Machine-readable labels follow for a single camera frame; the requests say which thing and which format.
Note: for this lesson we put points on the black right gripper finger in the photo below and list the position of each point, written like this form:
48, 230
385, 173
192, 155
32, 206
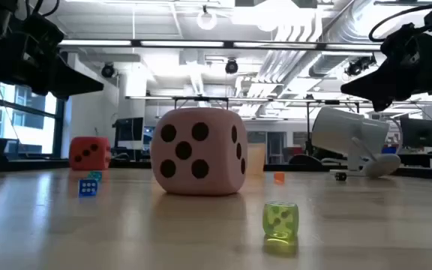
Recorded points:
379, 88

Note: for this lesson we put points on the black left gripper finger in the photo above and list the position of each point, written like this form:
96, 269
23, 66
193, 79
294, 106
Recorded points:
73, 84

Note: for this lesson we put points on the large red foam die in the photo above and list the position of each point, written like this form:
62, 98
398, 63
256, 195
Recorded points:
88, 153

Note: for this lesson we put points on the small teal die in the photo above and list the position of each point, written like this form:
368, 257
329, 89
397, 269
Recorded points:
96, 175

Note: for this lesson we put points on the large pink foam die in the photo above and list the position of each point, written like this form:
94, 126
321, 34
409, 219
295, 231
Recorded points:
197, 150

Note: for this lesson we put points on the black monitor on arm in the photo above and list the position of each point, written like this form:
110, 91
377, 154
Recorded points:
418, 132

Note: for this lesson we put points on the black ceiling spotlight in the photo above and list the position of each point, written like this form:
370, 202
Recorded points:
231, 66
108, 70

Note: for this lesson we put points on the black desk monitor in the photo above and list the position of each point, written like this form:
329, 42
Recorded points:
128, 131

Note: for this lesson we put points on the white oval puck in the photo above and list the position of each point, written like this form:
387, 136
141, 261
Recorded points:
383, 165

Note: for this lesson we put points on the small blue die white pips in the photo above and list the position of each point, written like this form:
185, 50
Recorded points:
87, 187

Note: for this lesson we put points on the small orange die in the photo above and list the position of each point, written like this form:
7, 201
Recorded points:
279, 177

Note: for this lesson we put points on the orange translucent plastic bin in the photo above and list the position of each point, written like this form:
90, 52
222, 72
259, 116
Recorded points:
256, 159

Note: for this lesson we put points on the black overhead light bar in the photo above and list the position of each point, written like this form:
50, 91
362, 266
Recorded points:
227, 44

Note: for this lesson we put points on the small green translucent die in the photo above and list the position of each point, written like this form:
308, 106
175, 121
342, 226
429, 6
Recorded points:
280, 221

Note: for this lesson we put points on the black ceiling camera cluster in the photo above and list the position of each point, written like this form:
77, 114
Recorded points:
358, 66

